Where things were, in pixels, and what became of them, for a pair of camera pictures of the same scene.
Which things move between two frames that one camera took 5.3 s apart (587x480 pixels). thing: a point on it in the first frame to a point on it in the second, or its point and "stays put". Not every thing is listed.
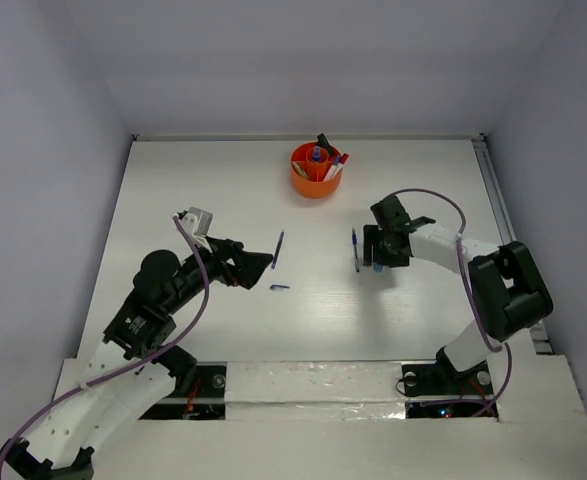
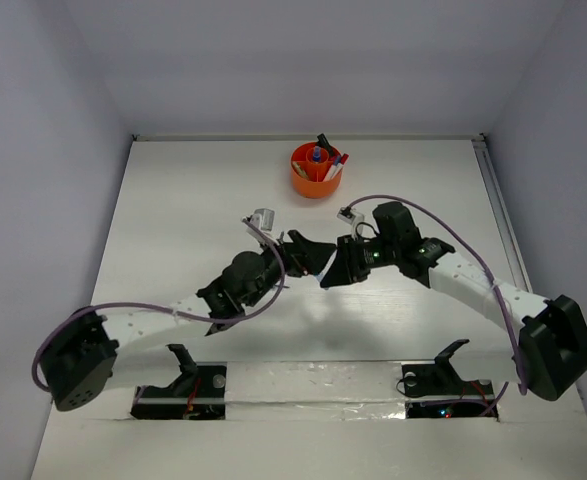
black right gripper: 371,239 to 346,267
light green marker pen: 299,169 stays put
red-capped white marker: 342,163 stays put
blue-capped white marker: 337,160 stays put
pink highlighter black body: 323,141 stays put
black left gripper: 246,269 to 310,261
